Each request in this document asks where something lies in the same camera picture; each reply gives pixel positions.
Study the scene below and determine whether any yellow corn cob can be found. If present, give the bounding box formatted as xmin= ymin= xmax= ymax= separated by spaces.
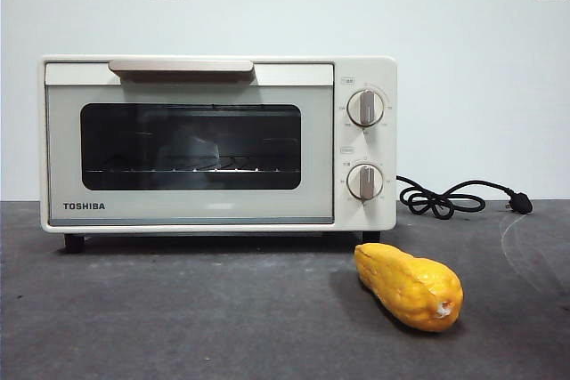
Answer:
xmin=354 ymin=242 xmax=465 ymax=334

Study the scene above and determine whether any black oven power cable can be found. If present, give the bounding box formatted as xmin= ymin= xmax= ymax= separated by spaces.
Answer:
xmin=395 ymin=174 xmax=534 ymax=220

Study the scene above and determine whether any glass oven door with handle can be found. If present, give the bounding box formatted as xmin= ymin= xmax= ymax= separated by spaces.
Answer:
xmin=44 ymin=59 xmax=336 ymax=226

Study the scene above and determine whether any cream Toshiba toaster oven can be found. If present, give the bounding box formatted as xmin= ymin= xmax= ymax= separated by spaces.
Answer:
xmin=40 ymin=54 xmax=398 ymax=253

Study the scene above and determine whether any cream oven temperature knob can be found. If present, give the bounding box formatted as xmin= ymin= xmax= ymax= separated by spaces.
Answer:
xmin=346 ymin=88 xmax=387 ymax=127

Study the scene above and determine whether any metal wire oven rack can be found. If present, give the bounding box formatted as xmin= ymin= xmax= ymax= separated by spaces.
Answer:
xmin=83 ymin=160 xmax=301 ymax=175

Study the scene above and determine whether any cream oven timer knob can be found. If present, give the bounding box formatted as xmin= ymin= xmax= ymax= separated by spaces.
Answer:
xmin=346 ymin=163 xmax=385 ymax=202

